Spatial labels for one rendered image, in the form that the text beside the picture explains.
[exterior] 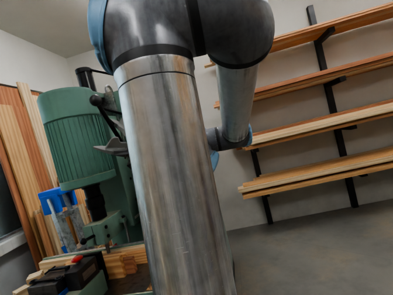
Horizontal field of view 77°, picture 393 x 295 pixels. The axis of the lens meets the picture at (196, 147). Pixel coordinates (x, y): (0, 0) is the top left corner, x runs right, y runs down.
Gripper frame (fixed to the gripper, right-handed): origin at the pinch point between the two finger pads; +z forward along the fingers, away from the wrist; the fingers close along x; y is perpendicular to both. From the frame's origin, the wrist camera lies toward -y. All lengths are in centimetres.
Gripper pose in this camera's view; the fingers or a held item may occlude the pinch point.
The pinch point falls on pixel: (101, 133)
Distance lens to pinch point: 80.2
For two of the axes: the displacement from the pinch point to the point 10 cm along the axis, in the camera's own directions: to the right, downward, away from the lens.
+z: -9.3, -3.2, -2.0
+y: 3.7, -7.4, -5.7
